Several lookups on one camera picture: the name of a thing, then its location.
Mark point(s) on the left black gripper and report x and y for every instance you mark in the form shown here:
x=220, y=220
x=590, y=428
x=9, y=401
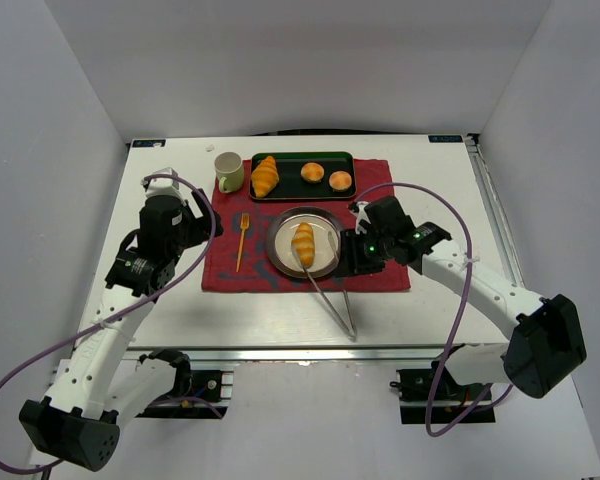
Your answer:
x=198, y=220

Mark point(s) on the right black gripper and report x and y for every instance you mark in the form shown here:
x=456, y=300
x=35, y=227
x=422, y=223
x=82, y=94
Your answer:
x=353, y=252

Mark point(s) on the small striped croissant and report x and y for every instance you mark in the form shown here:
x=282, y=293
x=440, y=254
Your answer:
x=303, y=244

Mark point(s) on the metal tongs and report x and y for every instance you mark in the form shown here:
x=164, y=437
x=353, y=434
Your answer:
x=348, y=329

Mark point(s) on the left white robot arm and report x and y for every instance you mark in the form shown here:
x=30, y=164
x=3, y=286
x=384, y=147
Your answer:
x=81, y=416

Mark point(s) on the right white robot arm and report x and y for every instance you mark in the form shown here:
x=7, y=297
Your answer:
x=544, y=341

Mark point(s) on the orange plastic fork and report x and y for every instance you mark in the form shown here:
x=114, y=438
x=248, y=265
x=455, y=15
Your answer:
x=244, y=226

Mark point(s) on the red patterned placemat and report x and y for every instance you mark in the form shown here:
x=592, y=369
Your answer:
x=257, y=274

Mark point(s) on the pale green mug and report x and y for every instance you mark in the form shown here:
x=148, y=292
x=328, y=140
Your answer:
x=229, y=169

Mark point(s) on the large orange croissant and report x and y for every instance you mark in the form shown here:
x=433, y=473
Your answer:
x=264, y=177

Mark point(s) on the dark rimmed white plate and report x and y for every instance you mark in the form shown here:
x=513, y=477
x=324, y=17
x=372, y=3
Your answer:
x=326, y=230

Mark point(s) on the dark green tray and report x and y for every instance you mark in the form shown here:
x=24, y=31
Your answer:
x=292, y=187

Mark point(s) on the right round bun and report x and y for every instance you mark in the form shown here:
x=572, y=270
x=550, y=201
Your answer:
x=340, y=181

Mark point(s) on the round bun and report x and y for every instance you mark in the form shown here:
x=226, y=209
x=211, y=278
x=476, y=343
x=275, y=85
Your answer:
x=312, y=172
x=340, y=181

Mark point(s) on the left round bun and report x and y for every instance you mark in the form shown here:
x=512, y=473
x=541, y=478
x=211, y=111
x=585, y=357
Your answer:
x=312, y=172

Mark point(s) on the left blue label sticker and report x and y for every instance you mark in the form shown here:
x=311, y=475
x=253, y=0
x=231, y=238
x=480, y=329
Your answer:
x=148, y=143

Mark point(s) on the blue label sticker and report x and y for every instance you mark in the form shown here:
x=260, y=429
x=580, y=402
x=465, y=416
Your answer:
x=148, y=143
x=445, y=139

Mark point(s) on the right blue label sticker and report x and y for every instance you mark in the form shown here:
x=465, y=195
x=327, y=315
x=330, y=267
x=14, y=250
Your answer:
x=445, y=139

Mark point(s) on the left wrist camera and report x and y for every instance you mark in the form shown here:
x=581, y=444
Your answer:
x=163, y=183

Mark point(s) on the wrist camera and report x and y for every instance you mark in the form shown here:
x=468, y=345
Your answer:
x=163, y=183
x=362, y=222

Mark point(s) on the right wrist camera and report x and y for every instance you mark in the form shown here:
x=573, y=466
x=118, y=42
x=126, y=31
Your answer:
x=362, y=222

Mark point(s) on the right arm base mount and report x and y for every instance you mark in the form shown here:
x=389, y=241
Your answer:
x=412, y=387

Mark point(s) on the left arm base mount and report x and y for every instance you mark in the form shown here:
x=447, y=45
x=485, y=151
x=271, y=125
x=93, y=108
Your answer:
x=207, y=398

